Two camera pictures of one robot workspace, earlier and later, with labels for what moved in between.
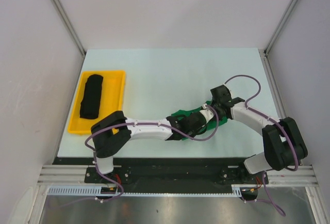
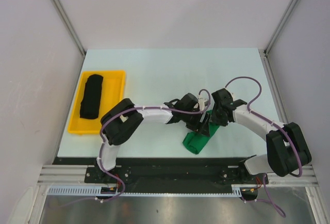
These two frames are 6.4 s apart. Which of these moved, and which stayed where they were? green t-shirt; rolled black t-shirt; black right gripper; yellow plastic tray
Moved: green t-shirt
Stayed: yellow plastic tray; rolled black t-shirt; black right gripper
